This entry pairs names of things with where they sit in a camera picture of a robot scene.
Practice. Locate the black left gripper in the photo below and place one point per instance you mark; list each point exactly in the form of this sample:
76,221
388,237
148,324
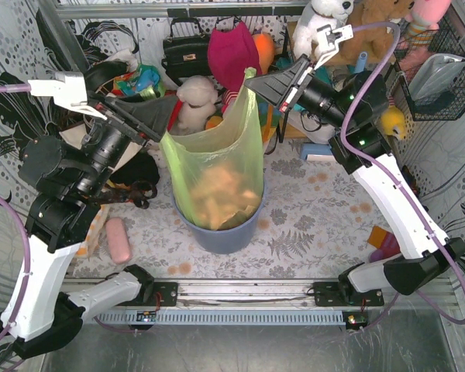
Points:
128,125

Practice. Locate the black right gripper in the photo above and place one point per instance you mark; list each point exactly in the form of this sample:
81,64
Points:
297,85

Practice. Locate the green plastic trash bag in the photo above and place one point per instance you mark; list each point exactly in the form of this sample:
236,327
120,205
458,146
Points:
237,139

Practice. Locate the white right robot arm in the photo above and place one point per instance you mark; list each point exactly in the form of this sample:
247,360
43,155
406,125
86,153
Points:
425,249

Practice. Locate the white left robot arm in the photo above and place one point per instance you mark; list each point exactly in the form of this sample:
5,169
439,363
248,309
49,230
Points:
69,181

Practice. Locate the magenta cloth bag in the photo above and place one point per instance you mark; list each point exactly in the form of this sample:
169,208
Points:
230,53

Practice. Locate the brown patterned leather bag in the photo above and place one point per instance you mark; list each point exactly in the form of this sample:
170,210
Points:
138,193

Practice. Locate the cream canvas tote bag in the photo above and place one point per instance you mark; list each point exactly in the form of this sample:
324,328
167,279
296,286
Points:
79,134

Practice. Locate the blue plastic trash bin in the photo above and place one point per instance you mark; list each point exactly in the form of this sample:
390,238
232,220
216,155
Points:
224,241

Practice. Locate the teal folded cloth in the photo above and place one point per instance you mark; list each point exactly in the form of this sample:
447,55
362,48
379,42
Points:
284,64

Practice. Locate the red folded cloth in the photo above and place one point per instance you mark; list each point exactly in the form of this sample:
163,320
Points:
174,115

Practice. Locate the wooden metal shelf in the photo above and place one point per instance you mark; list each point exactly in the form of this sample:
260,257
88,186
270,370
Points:
288,127

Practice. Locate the orange plush toy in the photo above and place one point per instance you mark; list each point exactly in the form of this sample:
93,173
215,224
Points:
266,50

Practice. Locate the white fluffy plush dog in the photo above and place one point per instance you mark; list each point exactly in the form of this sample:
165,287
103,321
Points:
199,96

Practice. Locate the white pink plush doll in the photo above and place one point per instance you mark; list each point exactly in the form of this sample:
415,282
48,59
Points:
228,99

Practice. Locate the grey checked plush ball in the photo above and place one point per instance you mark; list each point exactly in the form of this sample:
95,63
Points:
339,73

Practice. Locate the black leather handbag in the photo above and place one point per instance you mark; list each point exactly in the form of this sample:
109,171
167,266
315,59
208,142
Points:
186,56

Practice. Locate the white grey plush dog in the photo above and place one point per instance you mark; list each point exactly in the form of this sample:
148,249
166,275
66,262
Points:
316,14

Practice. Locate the crumpled brown printed paper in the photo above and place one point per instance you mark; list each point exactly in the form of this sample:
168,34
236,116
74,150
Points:
224,197

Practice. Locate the brown teddy bear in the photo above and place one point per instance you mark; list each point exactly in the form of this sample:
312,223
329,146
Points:
375,41

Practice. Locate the orange white checkered cloth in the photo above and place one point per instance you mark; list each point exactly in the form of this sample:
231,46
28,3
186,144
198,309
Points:
87,248

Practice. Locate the yellow plush duck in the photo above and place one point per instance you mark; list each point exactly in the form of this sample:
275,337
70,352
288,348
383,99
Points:
393,121

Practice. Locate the pink cylindrical pillow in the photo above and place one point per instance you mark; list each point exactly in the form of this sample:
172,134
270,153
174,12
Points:
118,241

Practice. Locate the silver foil pouch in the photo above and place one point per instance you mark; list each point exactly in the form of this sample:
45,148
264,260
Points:
435,75

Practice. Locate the pink plush toy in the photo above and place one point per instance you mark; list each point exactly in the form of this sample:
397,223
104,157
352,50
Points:
423,20

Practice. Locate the purple red plush toy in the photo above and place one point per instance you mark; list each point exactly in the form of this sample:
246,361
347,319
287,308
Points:
384,243

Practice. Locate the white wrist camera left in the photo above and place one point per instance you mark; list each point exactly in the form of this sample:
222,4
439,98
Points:
68,91

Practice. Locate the black wire basket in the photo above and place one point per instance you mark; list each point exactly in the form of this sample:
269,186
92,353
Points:
448,105

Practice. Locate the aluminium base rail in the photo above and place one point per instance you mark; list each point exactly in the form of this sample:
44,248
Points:
246,302

